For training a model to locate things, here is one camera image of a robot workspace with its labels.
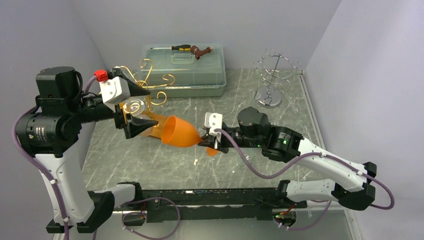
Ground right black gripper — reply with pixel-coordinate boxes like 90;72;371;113
198;127;264;154

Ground clear wine glass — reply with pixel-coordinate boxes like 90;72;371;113
123;97;153;126

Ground gold wire wine glass rack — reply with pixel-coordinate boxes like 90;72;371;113
120;58;176;139

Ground orange plastic wine glass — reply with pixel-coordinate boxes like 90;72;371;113
160;115;218;148

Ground clear stemless glass front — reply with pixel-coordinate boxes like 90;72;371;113
235;153;254;169

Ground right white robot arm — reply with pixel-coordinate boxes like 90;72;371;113
199;107;377;211

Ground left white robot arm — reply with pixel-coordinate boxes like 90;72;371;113
12;66;157;237

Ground clear plastic storage box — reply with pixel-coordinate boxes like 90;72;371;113
135;43;227;98

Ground black yellow screwdriver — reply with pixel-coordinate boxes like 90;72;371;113
150;44;192;52

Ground brown pipe fitting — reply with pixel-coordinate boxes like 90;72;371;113
190;45;213;60

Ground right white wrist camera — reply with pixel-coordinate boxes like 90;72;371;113
202;112;223;130

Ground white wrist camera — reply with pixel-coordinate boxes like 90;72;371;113
202;112;223;130
93;70;130;111

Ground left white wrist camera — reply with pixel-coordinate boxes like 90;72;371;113
93;70;130;111

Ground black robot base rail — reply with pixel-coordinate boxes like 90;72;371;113
115;187;307;223

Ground silver wire cup rack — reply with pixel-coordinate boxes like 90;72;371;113
252;49;302;109

